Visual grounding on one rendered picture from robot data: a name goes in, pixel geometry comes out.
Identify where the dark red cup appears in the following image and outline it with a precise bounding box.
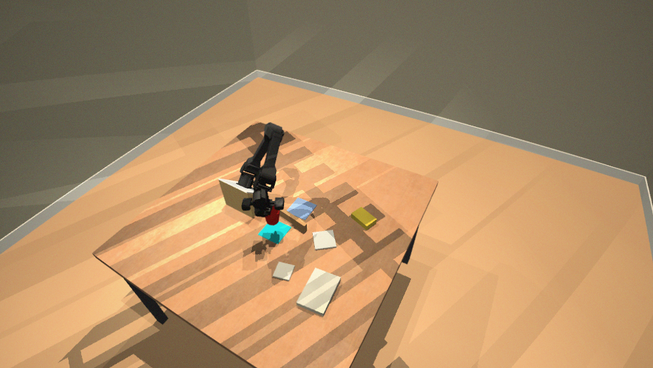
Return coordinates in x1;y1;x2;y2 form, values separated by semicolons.
265;206;280;226

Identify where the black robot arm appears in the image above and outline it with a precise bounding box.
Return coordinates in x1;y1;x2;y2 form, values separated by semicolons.
236;122;284;217

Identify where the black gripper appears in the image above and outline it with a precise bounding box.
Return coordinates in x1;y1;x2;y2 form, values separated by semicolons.
241;192;285;211

